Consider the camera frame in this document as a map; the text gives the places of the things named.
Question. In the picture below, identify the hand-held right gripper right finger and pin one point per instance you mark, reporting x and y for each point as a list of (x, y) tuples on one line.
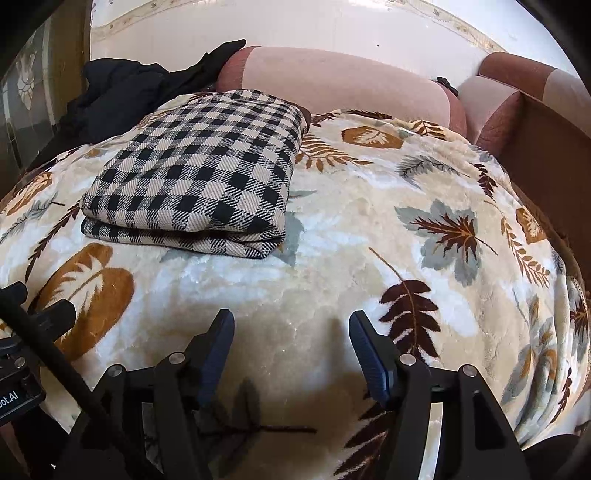
[(369, 360)]

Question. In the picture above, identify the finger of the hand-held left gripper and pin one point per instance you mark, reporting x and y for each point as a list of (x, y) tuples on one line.
[(55, 318), (11, 295)]

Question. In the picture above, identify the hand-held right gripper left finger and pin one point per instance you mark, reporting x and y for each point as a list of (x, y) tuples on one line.
[(217, 353)]

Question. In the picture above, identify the black white checked cloth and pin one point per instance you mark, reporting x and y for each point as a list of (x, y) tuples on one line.
[(194, 175)]

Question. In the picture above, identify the leaf print blanket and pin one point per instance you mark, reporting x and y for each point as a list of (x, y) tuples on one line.
[(323, 258)]

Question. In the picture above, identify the glass panel door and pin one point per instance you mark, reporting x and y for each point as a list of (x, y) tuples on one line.
[(27, 92)]

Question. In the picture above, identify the dark cloth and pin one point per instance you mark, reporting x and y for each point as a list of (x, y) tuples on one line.
[(120, 92)]

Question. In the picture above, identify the pink sofa cushion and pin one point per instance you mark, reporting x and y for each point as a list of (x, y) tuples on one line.
[(332, 83), (489, 110)]

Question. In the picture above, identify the small black object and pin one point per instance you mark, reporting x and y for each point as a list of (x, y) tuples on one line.
[(445, 84)]

